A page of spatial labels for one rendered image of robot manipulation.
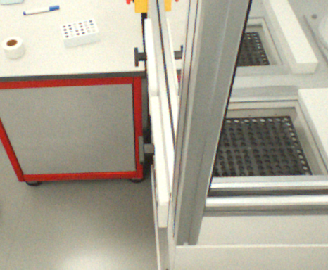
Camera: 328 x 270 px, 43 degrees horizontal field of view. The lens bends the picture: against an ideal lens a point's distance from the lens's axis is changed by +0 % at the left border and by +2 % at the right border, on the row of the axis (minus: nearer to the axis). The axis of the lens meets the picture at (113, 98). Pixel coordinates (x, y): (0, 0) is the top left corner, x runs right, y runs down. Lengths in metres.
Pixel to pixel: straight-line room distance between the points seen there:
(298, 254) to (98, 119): 0.88
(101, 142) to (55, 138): 0.18
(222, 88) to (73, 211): 1.50
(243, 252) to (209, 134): 0.37
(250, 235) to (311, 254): 0.14
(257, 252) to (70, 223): 1.15
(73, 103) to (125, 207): 0.63
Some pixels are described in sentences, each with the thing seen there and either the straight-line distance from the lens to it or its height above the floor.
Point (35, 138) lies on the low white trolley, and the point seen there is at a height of 0.40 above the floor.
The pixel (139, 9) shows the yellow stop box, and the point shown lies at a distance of 1.39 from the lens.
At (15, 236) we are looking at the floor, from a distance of 1.89.
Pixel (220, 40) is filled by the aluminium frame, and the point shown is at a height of 1.40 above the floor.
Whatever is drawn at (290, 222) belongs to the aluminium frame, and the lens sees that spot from 0.74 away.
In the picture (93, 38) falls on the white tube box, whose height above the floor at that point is 0.78.
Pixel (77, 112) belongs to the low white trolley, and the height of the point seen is 0.54.
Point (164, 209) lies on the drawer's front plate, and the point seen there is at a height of 0.91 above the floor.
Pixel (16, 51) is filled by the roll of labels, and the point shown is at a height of 0.79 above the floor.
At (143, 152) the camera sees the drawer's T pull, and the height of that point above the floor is 0.91.
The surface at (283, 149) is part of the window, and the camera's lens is 0.58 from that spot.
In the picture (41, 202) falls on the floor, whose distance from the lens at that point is 1.93.
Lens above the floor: 1.65
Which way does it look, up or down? 47 degrees down
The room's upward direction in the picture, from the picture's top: 5 degrees counter-clockwise
